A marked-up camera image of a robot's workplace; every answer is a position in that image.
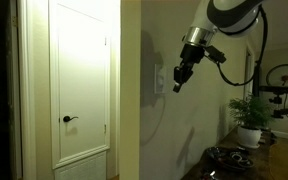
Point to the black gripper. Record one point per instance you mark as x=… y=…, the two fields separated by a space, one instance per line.
x=191 y=56

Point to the white wall light switch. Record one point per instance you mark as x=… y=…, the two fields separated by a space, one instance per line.
x=160 y=79

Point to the white black Franka robot arm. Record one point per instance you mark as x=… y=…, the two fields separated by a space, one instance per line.
x=200 y=20

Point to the green potted fern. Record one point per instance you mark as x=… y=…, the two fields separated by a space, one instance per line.
x=250 y=111

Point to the small metal door hinge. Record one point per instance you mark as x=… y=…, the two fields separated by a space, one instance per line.
x=105 y=41
x=105 y=128

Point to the white ceramic plant pot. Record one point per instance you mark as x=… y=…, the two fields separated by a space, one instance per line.
x=249 y=136

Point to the black oval tray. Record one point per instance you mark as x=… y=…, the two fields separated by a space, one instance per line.
x=224 y=160

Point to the dark round object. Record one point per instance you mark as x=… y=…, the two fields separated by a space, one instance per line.
x=240 y=159

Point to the red bicycle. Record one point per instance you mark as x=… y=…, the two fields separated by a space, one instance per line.
x=284 y=75

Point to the metal keys bunch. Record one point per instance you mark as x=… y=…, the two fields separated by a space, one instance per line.
x=209 y=175

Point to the white closet door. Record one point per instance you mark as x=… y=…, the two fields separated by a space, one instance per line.
x=80 y=83

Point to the white vent grille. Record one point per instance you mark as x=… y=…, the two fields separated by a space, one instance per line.
x=80 y=166

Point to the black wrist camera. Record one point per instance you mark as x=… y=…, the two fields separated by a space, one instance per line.
x=216 y=54

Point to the black bar stereo camera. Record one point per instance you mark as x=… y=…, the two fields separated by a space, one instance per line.
x=280 y=89

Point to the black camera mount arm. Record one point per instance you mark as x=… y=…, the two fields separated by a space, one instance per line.
x=287 y=111

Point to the white closet door frame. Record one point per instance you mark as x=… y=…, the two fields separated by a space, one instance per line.
x=27 y=100

